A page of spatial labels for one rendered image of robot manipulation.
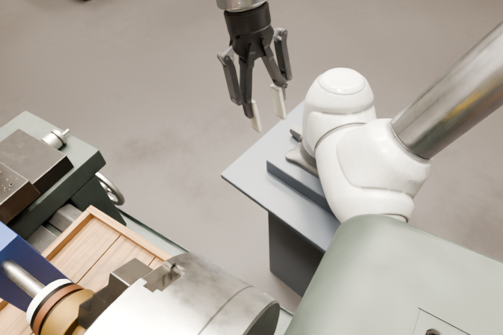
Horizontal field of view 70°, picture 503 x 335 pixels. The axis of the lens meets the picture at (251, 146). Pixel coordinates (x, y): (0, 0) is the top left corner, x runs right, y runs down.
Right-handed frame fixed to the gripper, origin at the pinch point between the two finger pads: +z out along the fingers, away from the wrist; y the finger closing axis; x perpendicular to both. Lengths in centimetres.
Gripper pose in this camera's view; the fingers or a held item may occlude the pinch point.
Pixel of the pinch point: (266, 110)
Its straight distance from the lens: 70.7
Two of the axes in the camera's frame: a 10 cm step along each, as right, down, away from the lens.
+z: 2.0, 7.9, 5.9
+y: -8.2, 4.6, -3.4
